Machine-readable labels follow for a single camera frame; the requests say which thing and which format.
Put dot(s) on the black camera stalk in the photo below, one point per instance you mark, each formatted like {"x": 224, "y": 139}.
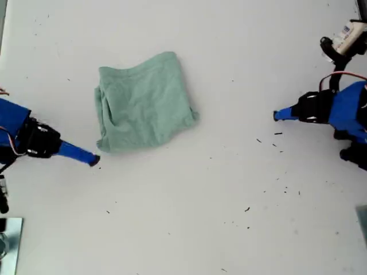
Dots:
{"x": 3, "y": 200}
{"x": 337, "y": 61}

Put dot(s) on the black clamp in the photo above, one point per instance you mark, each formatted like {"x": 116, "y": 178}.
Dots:
{"x": 2, "y": 224}

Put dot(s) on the white gripper camera box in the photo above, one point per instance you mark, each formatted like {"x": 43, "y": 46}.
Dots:
{"x": 351, "y": 35}

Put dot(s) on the green t-shirt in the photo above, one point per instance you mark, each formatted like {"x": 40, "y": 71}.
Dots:
{"x": 143, "y": 109}

